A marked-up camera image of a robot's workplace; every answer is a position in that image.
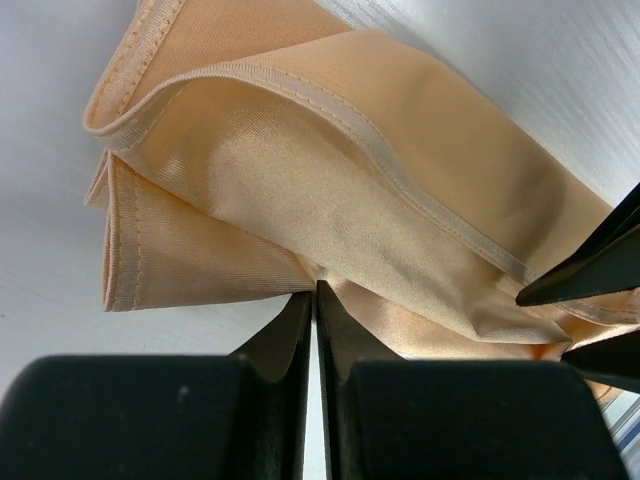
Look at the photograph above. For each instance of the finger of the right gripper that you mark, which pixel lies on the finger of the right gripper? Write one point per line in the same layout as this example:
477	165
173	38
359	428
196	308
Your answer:
607	262
613	362

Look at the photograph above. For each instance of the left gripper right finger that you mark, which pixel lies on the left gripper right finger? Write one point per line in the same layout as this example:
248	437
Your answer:
386	417

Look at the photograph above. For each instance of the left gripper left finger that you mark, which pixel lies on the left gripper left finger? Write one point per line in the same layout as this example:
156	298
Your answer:
237	416

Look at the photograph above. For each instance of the orange cloth napkin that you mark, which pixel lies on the orange cloth napkin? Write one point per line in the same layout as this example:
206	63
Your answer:
254	148

